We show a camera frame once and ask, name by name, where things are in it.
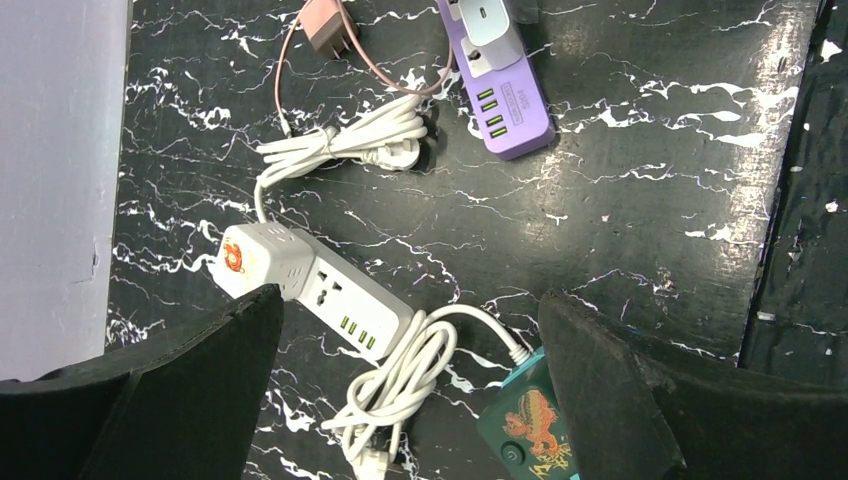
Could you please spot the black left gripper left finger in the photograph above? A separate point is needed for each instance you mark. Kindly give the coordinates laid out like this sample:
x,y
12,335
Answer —
x,y
182,404

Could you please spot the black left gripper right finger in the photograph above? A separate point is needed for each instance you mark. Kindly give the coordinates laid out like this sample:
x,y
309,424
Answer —
x,y
638,407

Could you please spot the teal power strip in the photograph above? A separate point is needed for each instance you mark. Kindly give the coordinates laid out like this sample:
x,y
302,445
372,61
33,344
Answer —
x,y
528,363

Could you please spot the green dragon socket cube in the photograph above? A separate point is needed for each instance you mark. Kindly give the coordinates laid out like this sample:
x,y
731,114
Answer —
x,y
526,430

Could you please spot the white multi-socket adapter plug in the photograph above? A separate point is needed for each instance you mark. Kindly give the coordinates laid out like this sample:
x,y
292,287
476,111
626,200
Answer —
x,y
255,254

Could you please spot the white power strip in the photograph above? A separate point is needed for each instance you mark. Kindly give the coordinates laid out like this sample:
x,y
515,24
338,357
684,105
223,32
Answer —
x,y
352,304

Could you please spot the purple power strip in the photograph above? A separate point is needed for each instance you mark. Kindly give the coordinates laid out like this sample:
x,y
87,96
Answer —
x,y
508,104

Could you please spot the beige small plug adapter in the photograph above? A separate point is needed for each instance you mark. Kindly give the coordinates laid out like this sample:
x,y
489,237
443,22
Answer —
x,y
328,27

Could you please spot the small white cube charger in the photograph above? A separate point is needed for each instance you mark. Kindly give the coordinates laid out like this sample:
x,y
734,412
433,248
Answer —
x,y
492,41

